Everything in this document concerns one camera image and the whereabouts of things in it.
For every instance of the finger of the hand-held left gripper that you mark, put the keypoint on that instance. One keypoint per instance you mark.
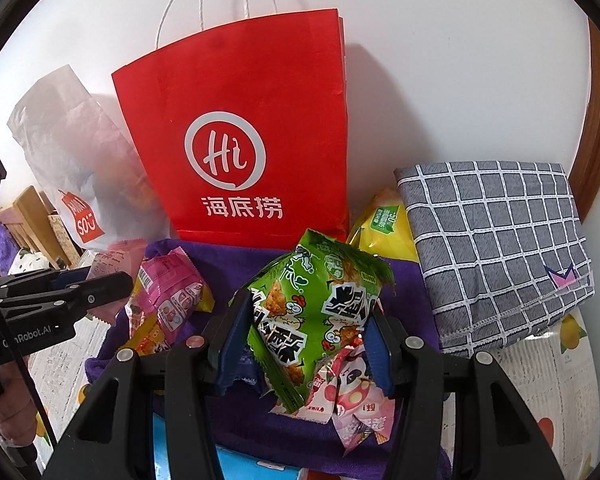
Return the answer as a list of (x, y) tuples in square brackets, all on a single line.
[(40, 280), (95, 292)]

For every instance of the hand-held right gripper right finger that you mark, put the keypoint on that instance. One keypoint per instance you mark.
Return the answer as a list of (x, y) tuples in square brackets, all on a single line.
[(380, 355)]

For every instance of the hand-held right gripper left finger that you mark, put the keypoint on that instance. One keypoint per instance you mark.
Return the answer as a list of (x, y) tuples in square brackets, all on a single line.
[(235, 340)]

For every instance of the pale pink snack packet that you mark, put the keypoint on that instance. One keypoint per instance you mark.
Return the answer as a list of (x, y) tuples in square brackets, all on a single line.
[(112, 270)]

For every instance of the panda print snack packet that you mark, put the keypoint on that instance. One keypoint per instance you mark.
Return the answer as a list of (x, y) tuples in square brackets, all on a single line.
[(350, 375)]

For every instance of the yellow rainbow candy packet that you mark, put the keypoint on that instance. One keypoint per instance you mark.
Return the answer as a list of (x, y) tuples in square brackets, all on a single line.
[(147, 337)]

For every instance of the pink barcode snack packet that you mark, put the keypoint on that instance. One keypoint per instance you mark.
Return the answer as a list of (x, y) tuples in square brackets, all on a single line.
[(175, 295)]

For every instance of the green snack packet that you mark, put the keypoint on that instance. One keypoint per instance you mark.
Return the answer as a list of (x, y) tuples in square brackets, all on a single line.
[(315, 310)]

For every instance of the person's left hand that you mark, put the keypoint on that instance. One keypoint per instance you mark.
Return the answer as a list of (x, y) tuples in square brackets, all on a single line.
[(10, 395)]

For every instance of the white black spotted pillow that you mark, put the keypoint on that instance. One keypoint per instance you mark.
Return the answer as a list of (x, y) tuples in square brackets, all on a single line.
[(30, 264)]

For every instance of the wooden bed headboard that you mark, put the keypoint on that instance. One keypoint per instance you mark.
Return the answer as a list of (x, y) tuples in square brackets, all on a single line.
[(27, 210)]

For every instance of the pink strawberry snack packet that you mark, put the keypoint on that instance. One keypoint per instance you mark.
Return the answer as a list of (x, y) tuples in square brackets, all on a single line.
[(367, 432)]

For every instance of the purple towel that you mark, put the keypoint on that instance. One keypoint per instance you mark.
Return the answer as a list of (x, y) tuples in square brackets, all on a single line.
[(260, 435)]

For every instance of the white plastic shopping bag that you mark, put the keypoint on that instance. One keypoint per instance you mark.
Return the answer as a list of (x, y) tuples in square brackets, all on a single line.
[(75, 160)]

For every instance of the blue tissue pack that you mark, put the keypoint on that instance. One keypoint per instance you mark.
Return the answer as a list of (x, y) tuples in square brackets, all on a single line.
[(250, 467)]

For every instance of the yellow packet with green label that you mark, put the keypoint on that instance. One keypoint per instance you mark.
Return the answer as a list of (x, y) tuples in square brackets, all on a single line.
[(380, 225)]

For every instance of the folded grey checked cloth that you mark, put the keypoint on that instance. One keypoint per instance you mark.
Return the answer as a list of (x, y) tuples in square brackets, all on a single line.
[(495, 245)]

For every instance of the fruit print tablecloth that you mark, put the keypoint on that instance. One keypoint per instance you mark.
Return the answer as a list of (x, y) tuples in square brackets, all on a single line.
[(545, 410)]

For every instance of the red paper shopping bag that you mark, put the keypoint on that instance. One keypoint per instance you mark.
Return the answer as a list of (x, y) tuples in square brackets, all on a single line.
[(240, 135)]

